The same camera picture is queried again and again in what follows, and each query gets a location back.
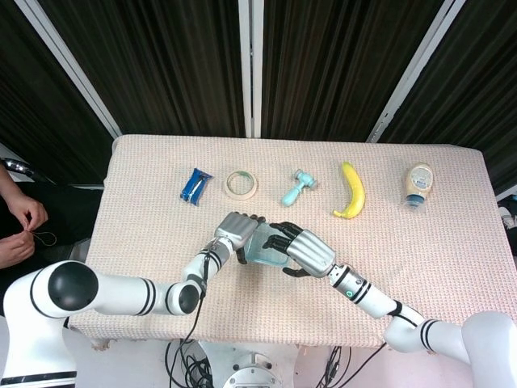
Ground blue snack packet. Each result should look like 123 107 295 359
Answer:
178 167 214 207

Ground clear plastic container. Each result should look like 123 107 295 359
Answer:
246 224 296 271

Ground yellow banana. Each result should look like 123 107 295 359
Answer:
331 161 367 221

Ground beige masking tape roll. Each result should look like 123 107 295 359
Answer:
223 170 259 200

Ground mayonnaise squeeze bottle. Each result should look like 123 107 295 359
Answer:
401 162 433 210

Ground dark curtain panel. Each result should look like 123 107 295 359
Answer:
379 0 517 195
260 0 449 142
38 0 247 138
0 0 116 185

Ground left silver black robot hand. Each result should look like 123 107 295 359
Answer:
213 210 267 266

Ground white sneaker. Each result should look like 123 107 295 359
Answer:
498 193 517 232

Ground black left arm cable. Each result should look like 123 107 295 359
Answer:
183 244 215 344

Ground black cable bundle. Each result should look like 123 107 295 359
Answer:
164 338 213 388
325 345 352 384

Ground pink waffle tablecloth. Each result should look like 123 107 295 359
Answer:
66 133 511 361

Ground light blue toy hammer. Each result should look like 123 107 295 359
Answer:
281 168 318 208

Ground person black trousers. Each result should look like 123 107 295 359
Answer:
0 181 104 270

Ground person bare hand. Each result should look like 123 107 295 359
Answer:
6 196 49 239
0 233 36 270

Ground person bare forearm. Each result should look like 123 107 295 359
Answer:
0 165 23 207

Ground white frame post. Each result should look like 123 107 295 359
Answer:
237 0 263 138
14 0 122 138
365 0 468 143

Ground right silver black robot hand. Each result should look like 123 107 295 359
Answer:
262 221 337 280

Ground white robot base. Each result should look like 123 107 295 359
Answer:
200 343 302 388

